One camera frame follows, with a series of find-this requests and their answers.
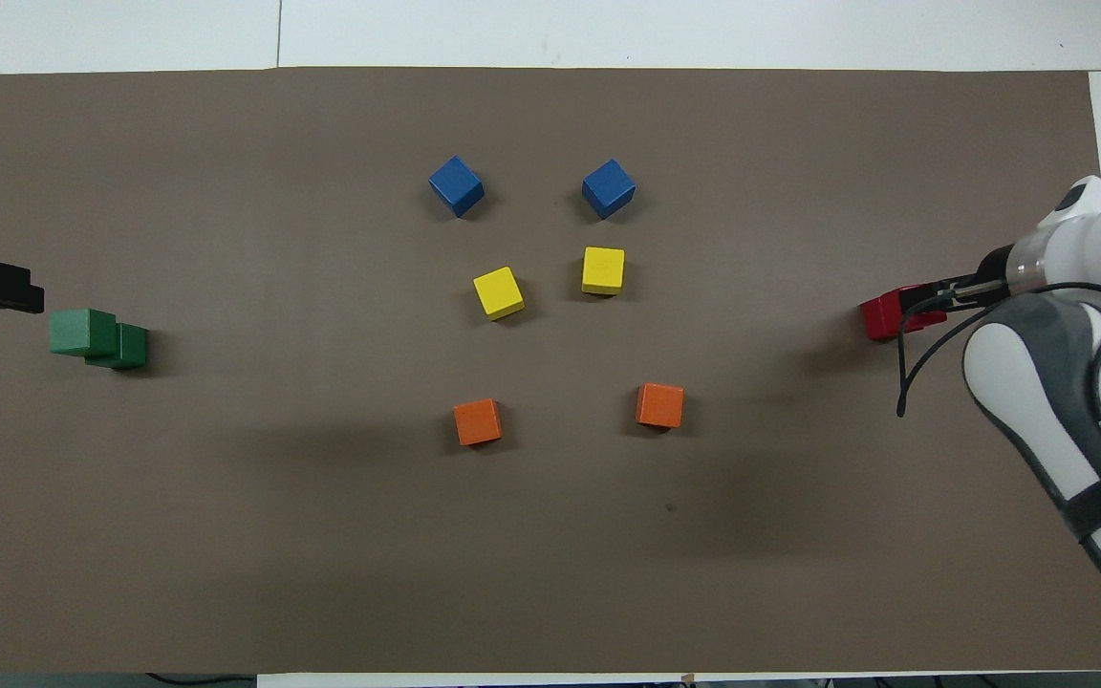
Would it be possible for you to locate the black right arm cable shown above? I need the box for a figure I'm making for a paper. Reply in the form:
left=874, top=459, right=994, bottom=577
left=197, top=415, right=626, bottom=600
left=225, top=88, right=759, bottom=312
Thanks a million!
left=897, top=282, right=1101, bottom=419

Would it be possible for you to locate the green wooden cube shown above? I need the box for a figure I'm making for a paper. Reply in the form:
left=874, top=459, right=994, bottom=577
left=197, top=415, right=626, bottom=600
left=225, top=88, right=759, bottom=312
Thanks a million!
left=85, top=323, right=148, bottom=372
left=49, top=308, right=119, bottom=357

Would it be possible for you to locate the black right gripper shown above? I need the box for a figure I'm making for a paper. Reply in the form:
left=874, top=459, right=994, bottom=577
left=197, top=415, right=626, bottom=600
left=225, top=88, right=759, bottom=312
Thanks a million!
left=902, top=245, right=1015, bottom=314

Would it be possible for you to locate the blue wooden cube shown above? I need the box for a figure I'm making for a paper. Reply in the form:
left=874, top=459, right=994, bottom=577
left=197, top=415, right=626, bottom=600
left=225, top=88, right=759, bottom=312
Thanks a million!
left=581, top=159, right=637, bottom=221
left=428, top=156, right=486, bottom=218

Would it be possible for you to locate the yellow wooden cube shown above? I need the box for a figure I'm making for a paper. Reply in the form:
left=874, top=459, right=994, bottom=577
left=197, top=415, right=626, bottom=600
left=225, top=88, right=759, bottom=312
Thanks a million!
left=581, top=247, right=626, bottom=296
left=472, top=267, right=526, bottom=321

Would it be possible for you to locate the brown table mat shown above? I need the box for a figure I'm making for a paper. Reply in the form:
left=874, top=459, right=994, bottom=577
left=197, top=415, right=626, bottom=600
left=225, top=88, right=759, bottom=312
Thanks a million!
left=0, top=65, right=1101, bottom=677

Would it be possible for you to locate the orange wooden cube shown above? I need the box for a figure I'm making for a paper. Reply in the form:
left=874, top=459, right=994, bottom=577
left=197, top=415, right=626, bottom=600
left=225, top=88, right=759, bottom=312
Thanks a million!
left=636, top=382, right=685, bottom=430
left=453, top=398, right=503, bottom=447

